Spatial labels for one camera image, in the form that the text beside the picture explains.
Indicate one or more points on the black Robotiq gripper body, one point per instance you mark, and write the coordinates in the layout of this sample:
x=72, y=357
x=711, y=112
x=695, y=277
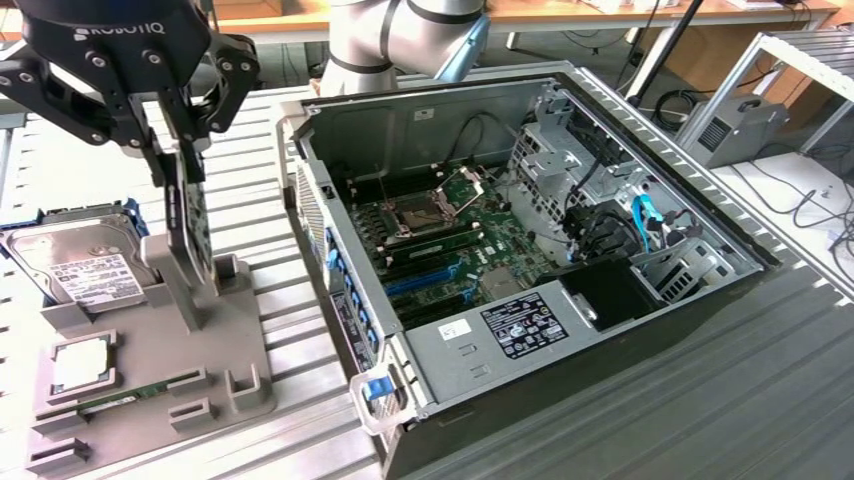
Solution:
x=113, y=30

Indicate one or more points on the black graphics card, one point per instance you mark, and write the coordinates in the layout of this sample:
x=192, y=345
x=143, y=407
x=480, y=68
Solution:
x=196, y=225

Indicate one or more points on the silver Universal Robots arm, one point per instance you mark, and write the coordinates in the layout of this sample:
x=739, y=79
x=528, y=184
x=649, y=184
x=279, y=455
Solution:
x=374, y=40

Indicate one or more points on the silver hard disk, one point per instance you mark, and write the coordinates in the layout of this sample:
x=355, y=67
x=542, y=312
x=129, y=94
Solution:
x=73, y=260

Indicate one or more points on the CPU socket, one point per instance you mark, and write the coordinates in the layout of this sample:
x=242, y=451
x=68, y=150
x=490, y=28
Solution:
x=420, y=220

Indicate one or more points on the metal socket cover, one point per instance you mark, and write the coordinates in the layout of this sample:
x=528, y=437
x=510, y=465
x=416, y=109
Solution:
x=462, y=192

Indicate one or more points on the green RAM stick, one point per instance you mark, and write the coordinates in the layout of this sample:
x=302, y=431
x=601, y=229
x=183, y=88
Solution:
x=120, y=398
x=434, y=247

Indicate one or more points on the blue expansion slot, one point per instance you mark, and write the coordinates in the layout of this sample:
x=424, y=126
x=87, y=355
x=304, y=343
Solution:
x=420, y=281

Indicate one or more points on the metal drive cage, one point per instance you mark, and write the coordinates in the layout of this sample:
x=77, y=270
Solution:
x=547, y=165

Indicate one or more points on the wooden desk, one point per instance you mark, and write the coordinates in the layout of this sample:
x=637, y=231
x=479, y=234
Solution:
x=567, y=15

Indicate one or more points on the green motherboard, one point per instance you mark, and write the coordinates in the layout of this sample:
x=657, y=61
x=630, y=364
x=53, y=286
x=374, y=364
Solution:
x=495, y=245

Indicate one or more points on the silver CPU chip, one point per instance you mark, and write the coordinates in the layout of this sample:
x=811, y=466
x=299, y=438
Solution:
x=80, y=368

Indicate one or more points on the grey parts rack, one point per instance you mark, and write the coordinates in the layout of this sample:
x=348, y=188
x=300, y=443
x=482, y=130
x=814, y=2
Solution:
x=153, y=360

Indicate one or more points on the silver chipset heatsink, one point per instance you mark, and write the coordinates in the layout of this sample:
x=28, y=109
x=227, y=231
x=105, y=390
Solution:
x=502, y=281

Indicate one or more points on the black stand pole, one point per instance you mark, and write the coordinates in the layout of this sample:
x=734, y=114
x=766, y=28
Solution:
x=667, y=45

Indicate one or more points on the grey power supply unit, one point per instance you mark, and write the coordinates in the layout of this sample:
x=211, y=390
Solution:
x=454, y=360

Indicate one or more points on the blue case latch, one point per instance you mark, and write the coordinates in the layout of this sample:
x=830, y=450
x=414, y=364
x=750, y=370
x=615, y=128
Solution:
x=375, y=389

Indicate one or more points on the grey control box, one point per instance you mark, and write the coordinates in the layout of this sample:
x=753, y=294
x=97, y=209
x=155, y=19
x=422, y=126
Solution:
x=741, y=135

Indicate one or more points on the black open PC case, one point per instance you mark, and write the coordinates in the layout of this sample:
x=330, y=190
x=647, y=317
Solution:
x=534, y=430

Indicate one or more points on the aluminium profile frame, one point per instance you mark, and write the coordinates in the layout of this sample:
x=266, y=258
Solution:
x=801, y=45

